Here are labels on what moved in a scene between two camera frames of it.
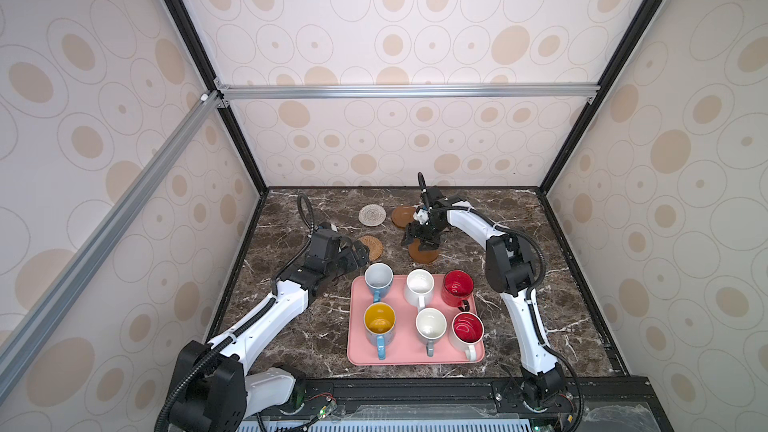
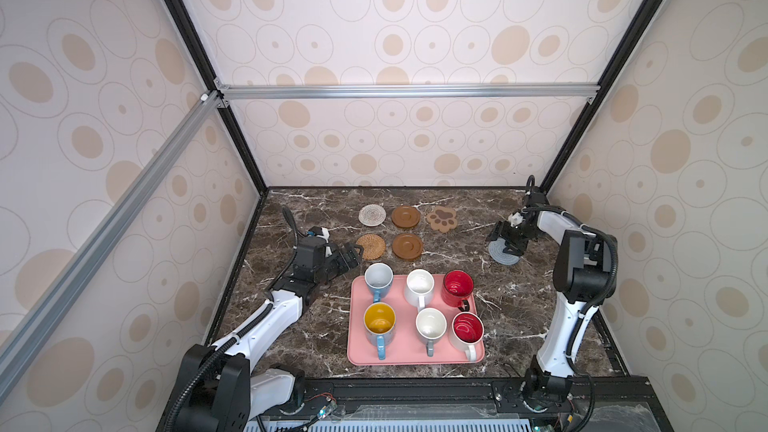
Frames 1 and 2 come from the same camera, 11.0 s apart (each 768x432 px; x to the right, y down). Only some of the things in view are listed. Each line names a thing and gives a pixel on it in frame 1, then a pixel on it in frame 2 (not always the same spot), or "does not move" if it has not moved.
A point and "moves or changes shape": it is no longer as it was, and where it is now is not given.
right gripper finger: [429, 243] → [515, 245]
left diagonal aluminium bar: [88, 253] does not move
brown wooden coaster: [403, 215] does not move
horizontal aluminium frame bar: [500, 90] does not move
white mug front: [430, 327] does not move
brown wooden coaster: [421, 256] moves or changes shape
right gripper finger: [409, 236] → [497, 231]
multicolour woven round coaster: [372, 215] does not move
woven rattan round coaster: [375, 247] does not move
